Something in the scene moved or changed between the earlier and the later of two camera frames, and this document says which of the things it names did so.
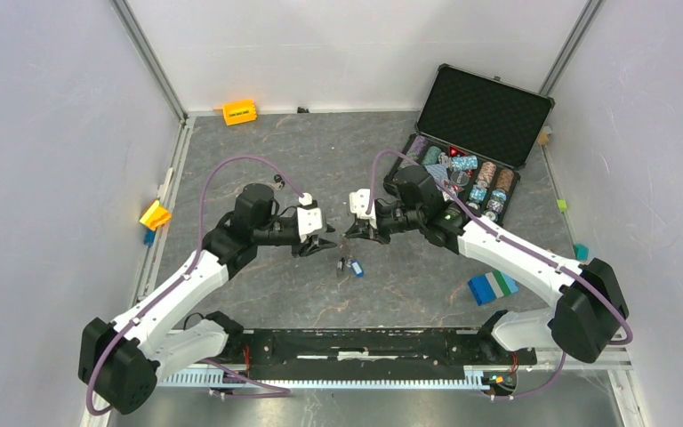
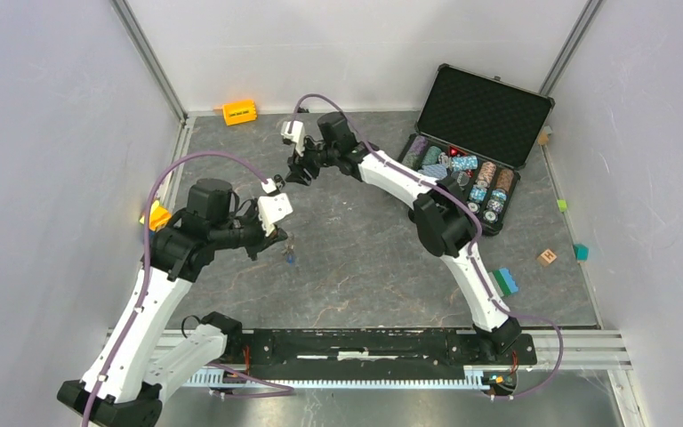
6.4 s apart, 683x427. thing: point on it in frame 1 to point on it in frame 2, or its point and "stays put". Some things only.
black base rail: (371, 353) stays put
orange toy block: (239, 112) stays put
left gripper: (315, 244) to (262, 240)
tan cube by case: (543, 136) stays put
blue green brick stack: (488, 286) stays put
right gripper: (363, 229) to (297, 172)
